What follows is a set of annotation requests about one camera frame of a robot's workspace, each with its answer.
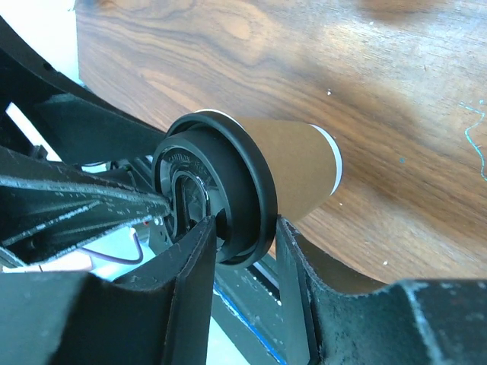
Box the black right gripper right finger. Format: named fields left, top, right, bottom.
left=276, top=217, right=486, bottom=364

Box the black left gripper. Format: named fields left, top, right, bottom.
left=1, top=20, right=170, bottom=262

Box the black plastic cup lid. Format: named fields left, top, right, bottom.
left=152, top=109, right=278, bottom=269

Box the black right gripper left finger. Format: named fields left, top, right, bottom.
left=1, top=217, right=216, bottom=364

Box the brown paper coffee cup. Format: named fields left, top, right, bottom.
left=201, top=109, right=343, bottom=223

